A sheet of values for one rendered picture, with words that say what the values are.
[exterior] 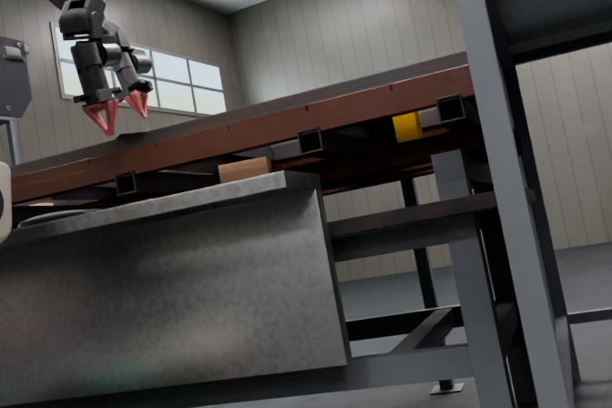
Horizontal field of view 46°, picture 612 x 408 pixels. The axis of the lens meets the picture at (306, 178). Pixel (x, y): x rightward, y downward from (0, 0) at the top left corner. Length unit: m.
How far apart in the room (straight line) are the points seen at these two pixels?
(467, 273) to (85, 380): 0.87
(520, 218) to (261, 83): 8.58
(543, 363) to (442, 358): 0.45
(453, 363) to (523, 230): 0.51
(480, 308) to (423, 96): 0.43
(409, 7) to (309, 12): 1.34
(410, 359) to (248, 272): 0.37
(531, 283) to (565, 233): 7.20
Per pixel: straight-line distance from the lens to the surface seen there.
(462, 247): 1.45
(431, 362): 1.50
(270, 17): 9.62
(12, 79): 1.52
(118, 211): 1.43
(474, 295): 1.46
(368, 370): 1.53
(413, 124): 1.59
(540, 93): 8.32
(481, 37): 1.08
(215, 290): 1.52
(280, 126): 1.50
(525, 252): 1.05
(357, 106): 1.45
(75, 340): 1.72
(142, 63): 2.22
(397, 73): 1.48
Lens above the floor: 0.55
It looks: 5 degrees up
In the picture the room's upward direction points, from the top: 10 degrees counter-clockwise
